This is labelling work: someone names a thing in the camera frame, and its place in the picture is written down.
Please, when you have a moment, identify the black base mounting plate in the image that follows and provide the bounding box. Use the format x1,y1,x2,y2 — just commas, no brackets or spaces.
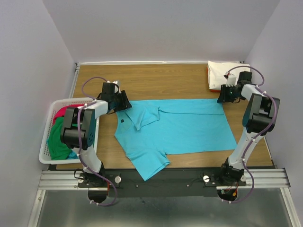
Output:
78,167,247,198

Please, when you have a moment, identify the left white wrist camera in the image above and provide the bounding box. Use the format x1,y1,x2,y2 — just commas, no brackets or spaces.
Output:
113,80,121,93

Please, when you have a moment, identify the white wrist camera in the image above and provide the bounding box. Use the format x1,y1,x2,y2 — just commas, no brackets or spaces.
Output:
113,80,121,93
224,72,237,87

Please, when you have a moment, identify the cyan polo t shirt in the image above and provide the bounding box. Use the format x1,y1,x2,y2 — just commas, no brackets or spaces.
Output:
115,99,237,181

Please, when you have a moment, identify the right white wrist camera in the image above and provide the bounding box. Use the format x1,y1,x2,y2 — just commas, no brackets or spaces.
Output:
224,72,237,87

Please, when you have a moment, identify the green t shirt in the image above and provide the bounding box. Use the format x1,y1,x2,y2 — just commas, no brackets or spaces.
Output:
47,117,73,161

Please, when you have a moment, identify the red t shirt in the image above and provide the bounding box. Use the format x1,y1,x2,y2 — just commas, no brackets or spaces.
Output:
53,105,77,124

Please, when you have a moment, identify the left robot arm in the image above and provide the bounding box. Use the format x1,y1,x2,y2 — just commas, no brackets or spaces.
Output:
60,81,132,187

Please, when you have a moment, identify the white plastic laundry basket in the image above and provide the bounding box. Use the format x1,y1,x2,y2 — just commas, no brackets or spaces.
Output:
39,98,108,171

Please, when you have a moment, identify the aluminium frame rail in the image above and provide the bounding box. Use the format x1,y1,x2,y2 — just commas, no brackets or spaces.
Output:
29,167,299,227

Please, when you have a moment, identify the folded white t shirt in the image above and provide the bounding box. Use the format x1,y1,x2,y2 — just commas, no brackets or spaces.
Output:
207,61,250,91

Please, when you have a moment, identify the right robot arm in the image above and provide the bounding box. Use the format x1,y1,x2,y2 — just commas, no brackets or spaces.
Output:
217,70,280,186

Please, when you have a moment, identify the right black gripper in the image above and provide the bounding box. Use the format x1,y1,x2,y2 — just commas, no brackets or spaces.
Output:
215,85,241,103

